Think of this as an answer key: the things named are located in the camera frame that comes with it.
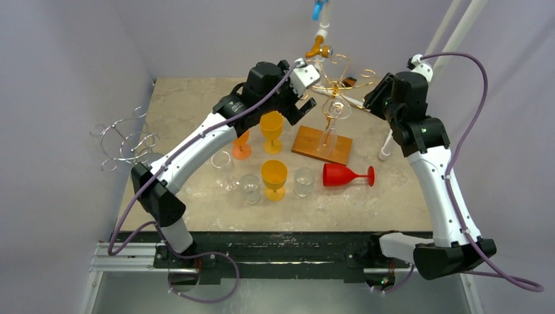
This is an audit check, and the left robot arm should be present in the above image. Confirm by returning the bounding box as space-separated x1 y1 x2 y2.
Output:
131 58 321 268

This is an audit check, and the clear wine glass left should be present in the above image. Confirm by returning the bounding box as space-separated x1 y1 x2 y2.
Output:
211 150 238 192

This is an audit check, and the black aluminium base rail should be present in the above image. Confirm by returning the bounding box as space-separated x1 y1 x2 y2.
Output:
91 232 410 285

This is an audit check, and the chrome wine glass rack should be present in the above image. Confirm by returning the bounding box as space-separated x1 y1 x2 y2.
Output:
90 106 162 172

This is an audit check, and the white pvc pipe frame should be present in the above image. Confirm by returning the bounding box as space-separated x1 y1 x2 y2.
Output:
309 1 488 161

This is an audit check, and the yellow plastic goblet near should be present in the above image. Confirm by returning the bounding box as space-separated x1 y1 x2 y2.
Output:
260 160 288 201

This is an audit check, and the brass faucet with blue handle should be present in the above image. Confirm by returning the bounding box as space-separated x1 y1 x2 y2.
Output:
304 0 333 59

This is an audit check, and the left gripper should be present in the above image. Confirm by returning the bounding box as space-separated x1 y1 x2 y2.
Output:
260 61 315 124

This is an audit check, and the clear short glass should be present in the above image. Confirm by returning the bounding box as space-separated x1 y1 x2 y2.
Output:
240 174 261 205
295 167 315 198

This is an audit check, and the orange plastic goblet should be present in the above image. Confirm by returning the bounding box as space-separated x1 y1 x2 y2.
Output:
232 130 251 160

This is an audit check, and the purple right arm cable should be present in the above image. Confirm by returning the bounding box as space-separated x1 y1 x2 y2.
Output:
372 52 545 296

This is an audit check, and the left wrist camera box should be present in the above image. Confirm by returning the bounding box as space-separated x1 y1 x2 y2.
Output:
289 58 320 97

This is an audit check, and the clear short glass left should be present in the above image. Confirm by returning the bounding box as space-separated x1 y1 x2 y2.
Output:
240 174 261 205

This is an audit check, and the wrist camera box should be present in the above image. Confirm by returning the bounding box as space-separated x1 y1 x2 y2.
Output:
407 54 433 83
289 58 320 97

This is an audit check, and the gold rack with wooden base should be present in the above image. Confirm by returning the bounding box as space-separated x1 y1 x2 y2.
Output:
291 54 378 166

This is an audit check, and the small black orange object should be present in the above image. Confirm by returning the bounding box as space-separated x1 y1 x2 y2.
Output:
342 77 357 88

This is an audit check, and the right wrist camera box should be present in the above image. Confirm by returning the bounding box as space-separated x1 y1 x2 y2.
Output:
407 54 433 83

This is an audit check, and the yellow plastic goblet far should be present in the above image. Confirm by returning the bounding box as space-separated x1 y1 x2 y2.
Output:
259 111 283 154

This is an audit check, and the clear tall flute glass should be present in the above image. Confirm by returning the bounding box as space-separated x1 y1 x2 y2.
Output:
317 97 351 157

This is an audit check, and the clear short glass right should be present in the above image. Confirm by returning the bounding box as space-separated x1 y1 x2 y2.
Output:
295 167 315 198

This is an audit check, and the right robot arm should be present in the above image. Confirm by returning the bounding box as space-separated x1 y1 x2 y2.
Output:
364 71 497 280

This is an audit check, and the red plastic wine glass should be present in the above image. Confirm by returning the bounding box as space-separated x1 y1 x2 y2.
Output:
322 164 376 187

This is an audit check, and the yellow plastic goblet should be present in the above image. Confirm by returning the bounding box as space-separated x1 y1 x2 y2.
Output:
260 160 288 201
259 111 283 154

